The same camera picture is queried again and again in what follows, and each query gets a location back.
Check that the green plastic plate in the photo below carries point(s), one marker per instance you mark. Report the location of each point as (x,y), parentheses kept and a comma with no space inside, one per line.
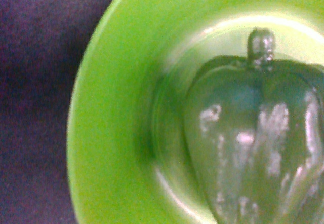
(127,155)

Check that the black tablecloth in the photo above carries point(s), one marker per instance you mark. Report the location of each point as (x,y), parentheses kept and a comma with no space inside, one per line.
(42,43)

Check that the green toy capsicum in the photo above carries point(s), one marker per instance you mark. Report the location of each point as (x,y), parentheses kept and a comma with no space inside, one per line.
(254,130)

